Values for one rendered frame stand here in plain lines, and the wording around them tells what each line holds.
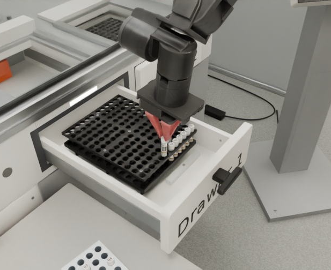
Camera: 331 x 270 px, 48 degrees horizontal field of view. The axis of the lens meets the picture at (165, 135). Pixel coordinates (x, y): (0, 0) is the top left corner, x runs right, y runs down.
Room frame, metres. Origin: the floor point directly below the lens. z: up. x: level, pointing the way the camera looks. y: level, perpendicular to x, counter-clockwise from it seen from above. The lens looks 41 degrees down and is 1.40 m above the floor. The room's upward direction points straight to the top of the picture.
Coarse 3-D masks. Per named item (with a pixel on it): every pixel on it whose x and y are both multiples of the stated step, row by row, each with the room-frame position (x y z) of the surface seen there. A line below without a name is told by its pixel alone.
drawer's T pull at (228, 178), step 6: (240, 168) 0.48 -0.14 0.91; (216, 174) 0.46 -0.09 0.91; (222, 174) 0.46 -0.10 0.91; (228, 174) 0.46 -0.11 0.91; (234, 174) 0.46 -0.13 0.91; (216, 180) 0.45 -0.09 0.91; (222, 180) 0.45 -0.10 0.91; (228, 180) 0.45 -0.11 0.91; (234, 180) 0.46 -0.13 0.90; (222, 186) 0.43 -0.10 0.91; (228, 186) 0.44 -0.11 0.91; (222, 192) 0.42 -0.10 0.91
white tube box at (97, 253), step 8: (88, 248) 0.38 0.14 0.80; (96, 248) 0.39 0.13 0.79; (104, 248) 0.38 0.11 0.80; (80, 256) 0.37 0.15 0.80; (88, 256) 0.37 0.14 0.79; (96, 256) 0.37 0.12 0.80; (104, 256) 0.37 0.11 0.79; (112, 256) 0.37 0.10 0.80; (72, 264) 0.35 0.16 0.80; (80, 264) 0.36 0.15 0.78; (96, 264) 0.36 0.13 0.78; (104, 264) 0.35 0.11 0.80; (120, 264) 0.35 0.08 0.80
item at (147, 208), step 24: (96, 96) 0.73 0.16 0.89; (72, 120) 0.66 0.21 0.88; (192, 120) 0.64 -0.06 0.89; (48, 144) 0.56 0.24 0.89; (216, 144) 0.60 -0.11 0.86; (72, 168) 0.52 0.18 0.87; (96, 168) 0.49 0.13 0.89; (192, 168) 0.55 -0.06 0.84; (96, 192) 0.48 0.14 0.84; (120, 192) 0.44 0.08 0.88; (168, 192) 0.48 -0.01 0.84; (144, 216) 0.41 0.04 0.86
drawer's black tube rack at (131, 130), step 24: (120, 96) 0.73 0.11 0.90; (96, 120) 0.67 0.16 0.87; (120, 120) 0.63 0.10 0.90; (144, 120) 0.63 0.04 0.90; (72, 144) 0.59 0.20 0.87; (96, 144) 0.59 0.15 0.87; (120, 144) 0.59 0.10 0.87; (144, 144) 0.59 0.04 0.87; (192, 144) 0.59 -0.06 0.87; (120, 168) 0.52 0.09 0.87; (168, 168) 0.52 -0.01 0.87; (144, 192) 0.46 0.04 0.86
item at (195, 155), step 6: (192, 156) 0.57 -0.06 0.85; (198, 156) 0.58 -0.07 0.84; (186, 162) 0.56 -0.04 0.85; (192, 162) 0.56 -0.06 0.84; (180, 168) 0.54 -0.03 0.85; (186, 168) 0.54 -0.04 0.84; (174, 174) 0.52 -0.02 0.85; (180, 174) 0.53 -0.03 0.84; (168, 180) 0.51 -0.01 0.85; (174, 180) 0.51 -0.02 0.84
